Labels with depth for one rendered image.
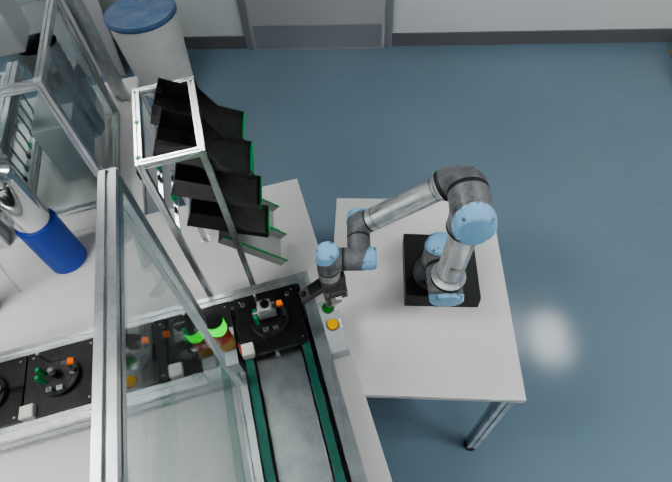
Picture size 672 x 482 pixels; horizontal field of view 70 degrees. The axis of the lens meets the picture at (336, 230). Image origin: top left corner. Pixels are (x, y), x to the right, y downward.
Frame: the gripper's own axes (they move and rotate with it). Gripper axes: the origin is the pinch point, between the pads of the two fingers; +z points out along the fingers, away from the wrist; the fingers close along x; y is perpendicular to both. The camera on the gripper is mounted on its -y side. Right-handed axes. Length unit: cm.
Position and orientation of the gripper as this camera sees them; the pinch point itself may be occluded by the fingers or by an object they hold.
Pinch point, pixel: (327, 304)
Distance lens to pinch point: 178.0
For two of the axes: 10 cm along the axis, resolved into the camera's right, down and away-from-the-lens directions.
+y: 9.6, -2.5, 1.2
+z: 0.5, 5.9, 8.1
